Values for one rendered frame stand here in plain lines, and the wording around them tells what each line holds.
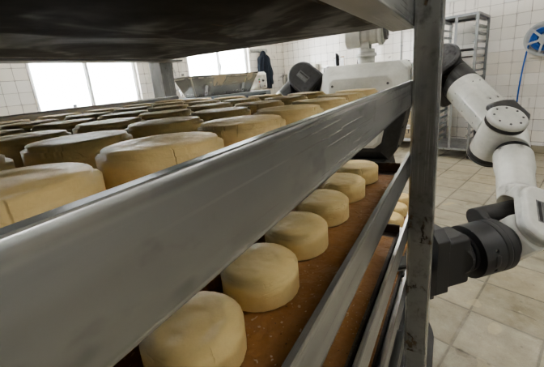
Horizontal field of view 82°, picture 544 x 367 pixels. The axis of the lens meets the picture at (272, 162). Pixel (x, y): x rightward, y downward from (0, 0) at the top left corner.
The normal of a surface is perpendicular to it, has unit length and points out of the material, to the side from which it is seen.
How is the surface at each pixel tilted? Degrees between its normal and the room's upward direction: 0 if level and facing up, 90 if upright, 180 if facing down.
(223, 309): 0
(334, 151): 90
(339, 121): 90
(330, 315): 90
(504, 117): 34
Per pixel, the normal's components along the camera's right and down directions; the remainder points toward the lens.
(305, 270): -0.08, -0.96
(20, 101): 0.69, 0.13
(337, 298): 0.87, 0.06
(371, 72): -0.42, -0.48
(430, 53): -0.50, 0.26
